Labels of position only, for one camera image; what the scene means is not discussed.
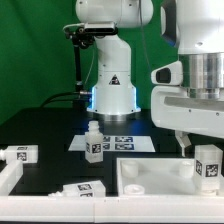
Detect black cables at base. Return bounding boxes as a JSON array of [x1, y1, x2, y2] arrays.
[[40, 90, 93, 108]]

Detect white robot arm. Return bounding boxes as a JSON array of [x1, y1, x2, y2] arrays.
[[75, 0, 224, 145]]

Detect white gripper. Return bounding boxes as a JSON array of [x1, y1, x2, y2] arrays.
[[151, 86, 224, 157]]

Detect white sheet with markers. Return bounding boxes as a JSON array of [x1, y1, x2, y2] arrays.
[[69, 135, 155, 152]]

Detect white U-shaped fence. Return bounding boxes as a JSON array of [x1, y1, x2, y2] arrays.
[[0, 161, 224, 223]]

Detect black camera on stand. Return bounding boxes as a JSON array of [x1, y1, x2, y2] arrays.
[[63, 22, 118, 106]]

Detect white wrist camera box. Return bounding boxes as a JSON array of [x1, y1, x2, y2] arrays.
[[151, 61, 183, 86]]

